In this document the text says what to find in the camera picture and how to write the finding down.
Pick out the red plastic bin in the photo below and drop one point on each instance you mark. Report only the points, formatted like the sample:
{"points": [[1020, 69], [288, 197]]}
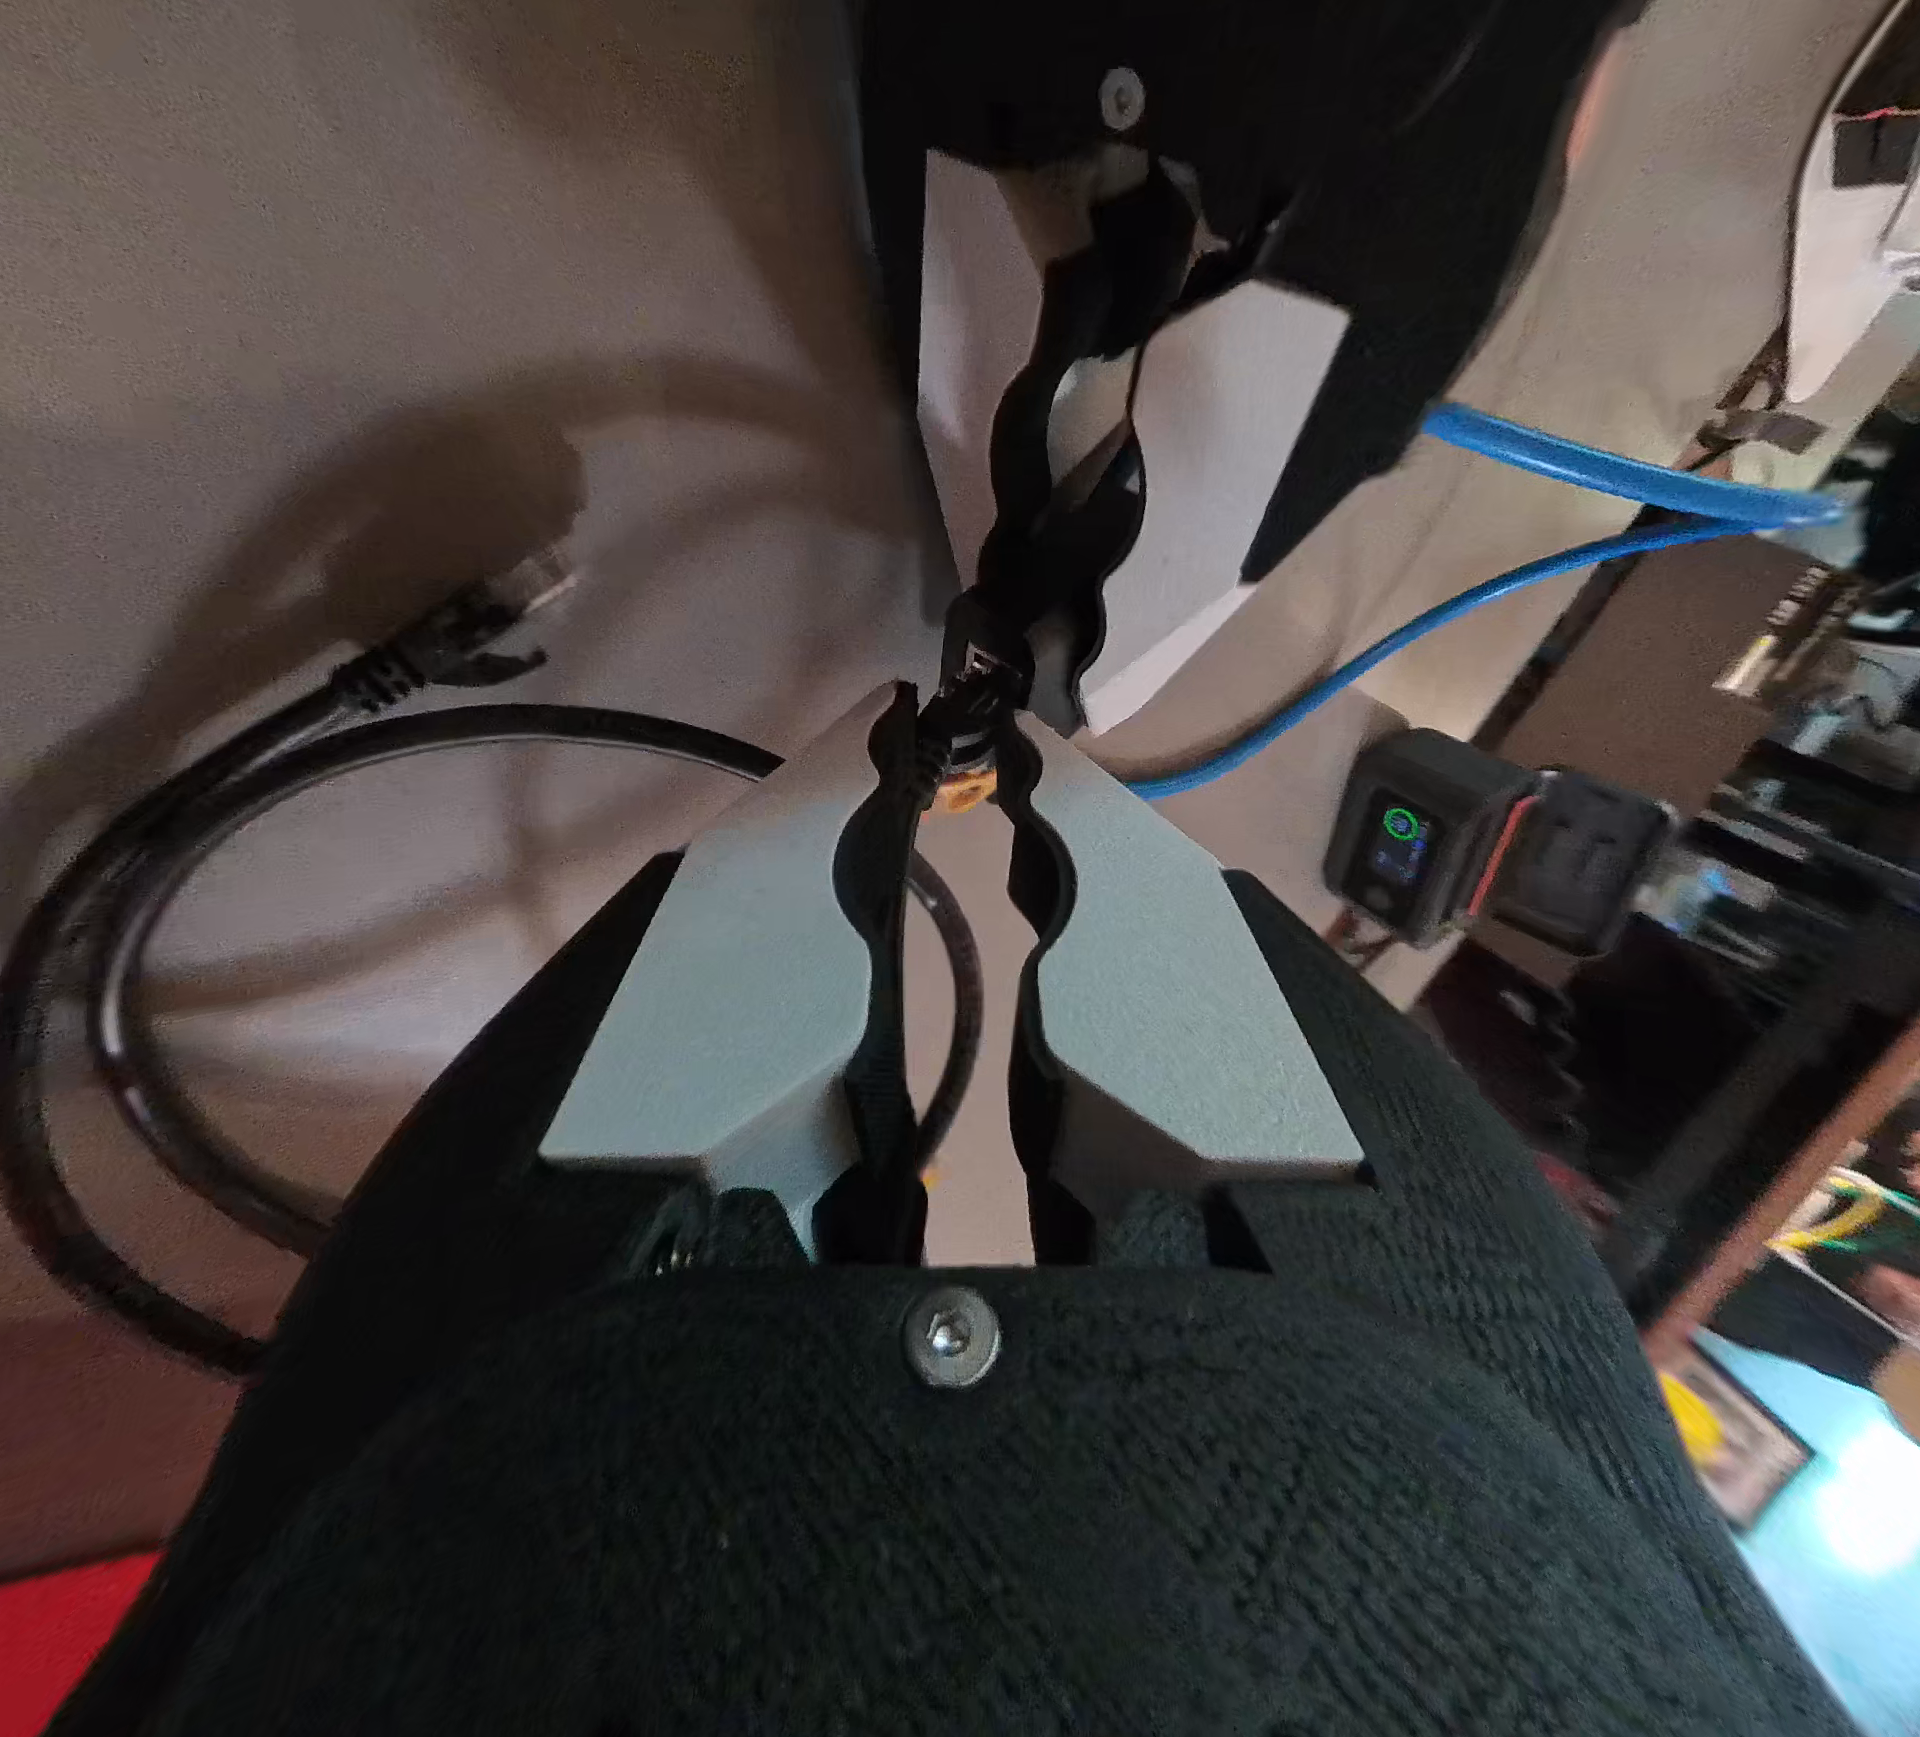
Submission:
{"points": [[61, 1648]]}

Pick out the black charging case with display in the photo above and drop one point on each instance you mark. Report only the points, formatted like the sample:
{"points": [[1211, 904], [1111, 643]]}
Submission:
{"points": [[1441, 837]]}

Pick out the brown-top desk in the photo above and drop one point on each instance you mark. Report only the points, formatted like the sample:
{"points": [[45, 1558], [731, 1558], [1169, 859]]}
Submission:
{"points": [[1770, 1197]]}

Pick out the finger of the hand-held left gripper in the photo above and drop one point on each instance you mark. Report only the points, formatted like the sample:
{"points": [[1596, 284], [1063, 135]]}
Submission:
{"points": [[961, 296], [1231, 416]]}

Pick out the framed tag marker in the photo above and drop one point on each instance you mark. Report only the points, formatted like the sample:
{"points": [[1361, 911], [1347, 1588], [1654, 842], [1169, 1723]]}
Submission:
{"points": [[1733, 1445]]}

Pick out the black equipment box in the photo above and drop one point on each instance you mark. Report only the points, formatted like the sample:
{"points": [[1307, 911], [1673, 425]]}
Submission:
{"points": [[1651, 656]]}

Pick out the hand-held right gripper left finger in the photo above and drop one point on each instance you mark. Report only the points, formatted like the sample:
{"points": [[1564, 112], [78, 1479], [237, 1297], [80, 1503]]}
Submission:
{"points": [[704, 1004]]}

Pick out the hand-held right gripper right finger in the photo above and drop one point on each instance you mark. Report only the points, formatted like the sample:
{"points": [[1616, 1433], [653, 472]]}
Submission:
{"points": [[1200, 1018]]}

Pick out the wooden board on white stand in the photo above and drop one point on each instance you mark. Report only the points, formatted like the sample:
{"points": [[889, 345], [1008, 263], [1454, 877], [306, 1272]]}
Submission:
{"points": [[1860, 267]]}

